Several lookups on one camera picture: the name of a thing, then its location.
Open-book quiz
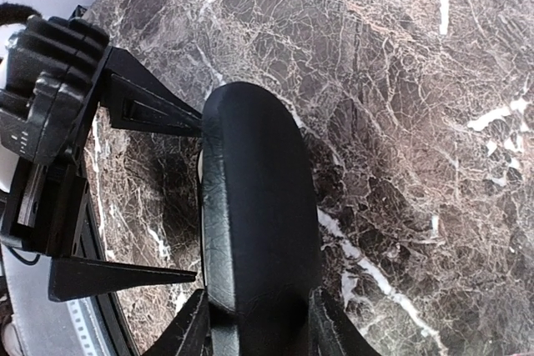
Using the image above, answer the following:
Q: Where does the black front rail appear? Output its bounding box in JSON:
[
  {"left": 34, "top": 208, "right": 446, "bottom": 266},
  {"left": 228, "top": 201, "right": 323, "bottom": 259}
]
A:
[{"left": 78, "top": 205, "right": 139, "bottom": 356}]

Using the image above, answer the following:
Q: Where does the white slotted cable duct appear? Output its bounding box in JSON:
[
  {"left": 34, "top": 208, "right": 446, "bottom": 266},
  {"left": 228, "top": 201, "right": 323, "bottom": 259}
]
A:
[{"left": 66, "top": 299, "right": 106, "bottom": 356}]

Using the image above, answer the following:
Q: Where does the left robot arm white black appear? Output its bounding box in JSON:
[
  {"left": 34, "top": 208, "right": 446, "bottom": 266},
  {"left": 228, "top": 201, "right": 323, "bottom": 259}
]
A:
[{"left": 1, "top": 3, "right": 202, "bottom": 302}]

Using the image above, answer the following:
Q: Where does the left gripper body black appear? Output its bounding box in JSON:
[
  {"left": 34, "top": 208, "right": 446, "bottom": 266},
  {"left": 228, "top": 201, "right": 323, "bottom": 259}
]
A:
[{"left": 1, "top": 16, "right": 109, "bottom": 256}]

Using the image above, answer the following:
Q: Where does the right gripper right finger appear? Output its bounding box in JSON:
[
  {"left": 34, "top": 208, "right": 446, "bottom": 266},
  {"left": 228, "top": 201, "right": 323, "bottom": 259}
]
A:
[{"left": 308, "top": 288, "right": 380, "bottom": 356}]

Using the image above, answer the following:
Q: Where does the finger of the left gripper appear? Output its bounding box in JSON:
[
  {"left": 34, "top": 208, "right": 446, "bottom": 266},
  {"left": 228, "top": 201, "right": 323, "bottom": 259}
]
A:
[
  {"left": 99, "top": 47, "right": 202, "bottom": 138},
  {"left": 48, "top": 258, "right": 197, "bottom": 302}
]

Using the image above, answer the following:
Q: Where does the black glasses case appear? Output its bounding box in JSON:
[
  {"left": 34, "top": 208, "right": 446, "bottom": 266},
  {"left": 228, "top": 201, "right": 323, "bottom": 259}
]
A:
[{"left": 202, "top": 82, "right": 321, "bottom": 355}]

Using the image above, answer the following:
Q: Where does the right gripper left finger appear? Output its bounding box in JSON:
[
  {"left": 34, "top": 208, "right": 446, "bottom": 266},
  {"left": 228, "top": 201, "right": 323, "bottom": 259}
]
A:
[{"left": 144, "top": 289, "right": 209, "bottom": 356}]

